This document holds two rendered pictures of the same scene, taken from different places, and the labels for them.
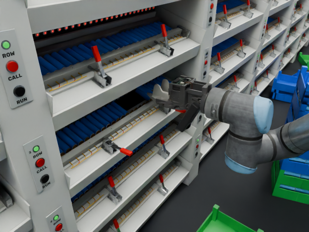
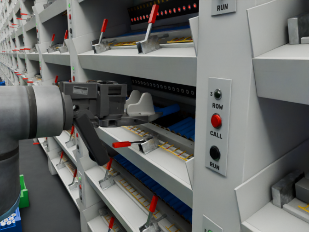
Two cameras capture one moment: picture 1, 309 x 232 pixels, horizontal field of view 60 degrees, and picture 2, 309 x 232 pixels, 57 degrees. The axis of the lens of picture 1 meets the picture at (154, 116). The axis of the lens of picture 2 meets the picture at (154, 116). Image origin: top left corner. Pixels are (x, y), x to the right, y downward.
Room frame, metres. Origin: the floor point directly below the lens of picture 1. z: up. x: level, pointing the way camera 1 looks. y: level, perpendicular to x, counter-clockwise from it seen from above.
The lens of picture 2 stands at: (1.03, -0.55, 0.69)
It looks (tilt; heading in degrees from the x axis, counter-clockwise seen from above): 13 degrees down; 114
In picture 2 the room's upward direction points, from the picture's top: straight up
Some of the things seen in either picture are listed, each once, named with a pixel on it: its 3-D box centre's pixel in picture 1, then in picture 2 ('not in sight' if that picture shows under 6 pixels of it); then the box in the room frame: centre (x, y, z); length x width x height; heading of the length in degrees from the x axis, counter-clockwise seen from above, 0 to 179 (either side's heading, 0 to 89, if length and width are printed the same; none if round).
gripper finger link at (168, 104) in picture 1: (169, 101); not in sight; (0.73, -0.05, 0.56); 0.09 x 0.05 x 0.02; 60
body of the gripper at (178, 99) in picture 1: (190, 95); (93, 105); (0.71, -0.11, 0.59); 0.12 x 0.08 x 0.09; 55
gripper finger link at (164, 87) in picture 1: (164, 87); (146, 107); (0.79, -0.03, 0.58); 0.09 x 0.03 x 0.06; 51
